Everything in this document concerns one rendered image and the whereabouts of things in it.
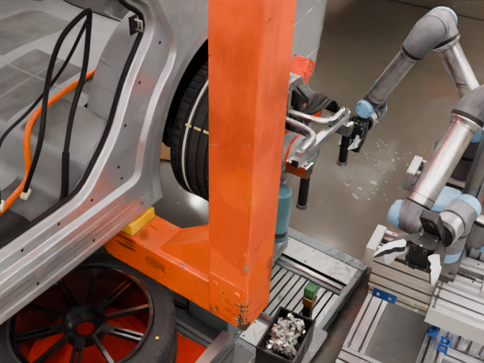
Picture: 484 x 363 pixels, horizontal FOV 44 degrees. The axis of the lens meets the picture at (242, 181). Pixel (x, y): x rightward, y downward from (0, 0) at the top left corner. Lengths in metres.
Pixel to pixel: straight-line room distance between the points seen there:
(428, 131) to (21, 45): 2.69
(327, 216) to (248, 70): 2.01
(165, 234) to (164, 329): 0.35
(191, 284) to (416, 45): 1.20
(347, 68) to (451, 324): 3.12
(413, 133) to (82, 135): 2.58
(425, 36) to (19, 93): 1.56
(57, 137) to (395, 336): 1.56
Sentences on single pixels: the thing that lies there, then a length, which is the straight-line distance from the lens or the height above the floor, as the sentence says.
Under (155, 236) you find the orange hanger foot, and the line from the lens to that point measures 2.27.
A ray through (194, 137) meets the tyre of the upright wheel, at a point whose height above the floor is 0.98.
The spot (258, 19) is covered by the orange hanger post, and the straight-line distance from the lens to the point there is 1.43.
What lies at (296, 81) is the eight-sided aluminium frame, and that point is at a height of 1.11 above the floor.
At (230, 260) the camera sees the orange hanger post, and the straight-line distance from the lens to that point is 1.95.
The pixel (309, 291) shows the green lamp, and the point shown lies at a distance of 2.13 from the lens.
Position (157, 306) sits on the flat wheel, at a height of 0.51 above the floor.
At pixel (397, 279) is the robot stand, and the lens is 2.21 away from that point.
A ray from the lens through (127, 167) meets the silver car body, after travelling 2.11.
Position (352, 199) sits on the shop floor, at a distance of 3.56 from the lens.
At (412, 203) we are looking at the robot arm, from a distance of 1.73.
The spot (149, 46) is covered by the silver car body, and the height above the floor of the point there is 1.37.
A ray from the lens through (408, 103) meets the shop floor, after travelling 4.56.
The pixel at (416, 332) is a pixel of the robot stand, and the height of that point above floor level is 0.21.
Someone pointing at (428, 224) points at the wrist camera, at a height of 1.30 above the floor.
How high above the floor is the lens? 2.25
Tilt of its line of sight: 39 degrees down
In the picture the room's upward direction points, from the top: 2 degrees clockwise
